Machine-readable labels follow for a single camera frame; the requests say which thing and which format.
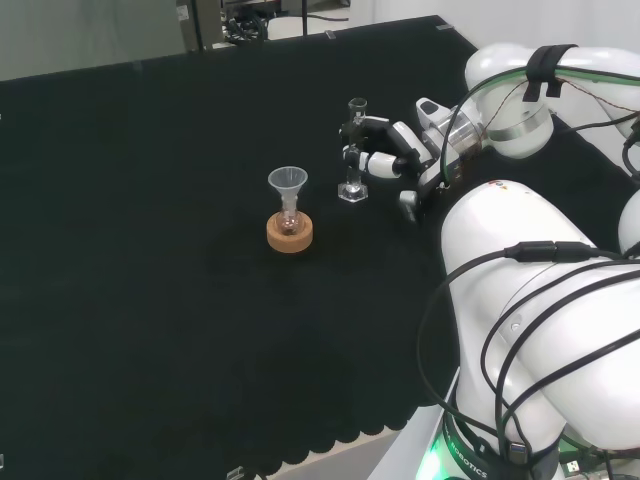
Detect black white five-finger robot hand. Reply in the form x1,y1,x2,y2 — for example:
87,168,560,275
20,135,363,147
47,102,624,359
338,98,454,224

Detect clear glass graduated cylinder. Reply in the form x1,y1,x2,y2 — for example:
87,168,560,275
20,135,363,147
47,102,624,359
337,97,371,204

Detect clear plastic funnel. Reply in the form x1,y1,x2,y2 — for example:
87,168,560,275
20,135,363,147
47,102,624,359
267,167,310,214

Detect small round-bottom glass flask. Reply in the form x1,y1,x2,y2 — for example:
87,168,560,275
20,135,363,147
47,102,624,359
276,197,304,237

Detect grey metal cabinet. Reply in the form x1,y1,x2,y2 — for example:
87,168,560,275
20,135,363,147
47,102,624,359
174,0,225,52

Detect black bench cloth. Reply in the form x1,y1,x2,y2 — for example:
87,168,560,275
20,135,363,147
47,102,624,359
0,14,640,476

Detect black arm cable with connector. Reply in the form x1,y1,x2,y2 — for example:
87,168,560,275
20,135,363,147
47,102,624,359
417,240,640,451

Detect cork ring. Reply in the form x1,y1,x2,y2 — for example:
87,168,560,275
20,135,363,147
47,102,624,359
266,212,316,254

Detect black cable bundle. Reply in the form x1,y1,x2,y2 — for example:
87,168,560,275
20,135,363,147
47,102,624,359
222,9,271,44

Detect tangled black green cables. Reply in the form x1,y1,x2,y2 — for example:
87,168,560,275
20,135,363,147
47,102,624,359
559,434,640,480

